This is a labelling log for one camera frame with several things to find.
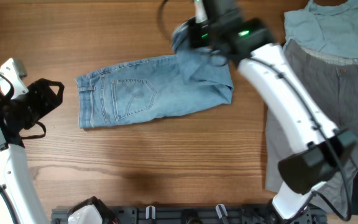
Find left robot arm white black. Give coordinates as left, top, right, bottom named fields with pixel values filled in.
left=0, top=75, right=65, bottom=223

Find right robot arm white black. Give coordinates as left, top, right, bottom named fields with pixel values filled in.
left=188, top=17, right=356, bottom=223

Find light teal shirt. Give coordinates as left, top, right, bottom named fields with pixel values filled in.
left=284, top=0, right=358, bottom=59

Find light blue denim jeans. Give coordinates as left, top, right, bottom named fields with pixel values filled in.
left=75, top=23, right=234, bottom=129

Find black mounting rail base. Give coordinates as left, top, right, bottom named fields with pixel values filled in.
left=50, top=196, right=328, bottom=224

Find grey shorts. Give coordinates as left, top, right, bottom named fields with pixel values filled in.
left=265, top=40, right=358, bottom=215

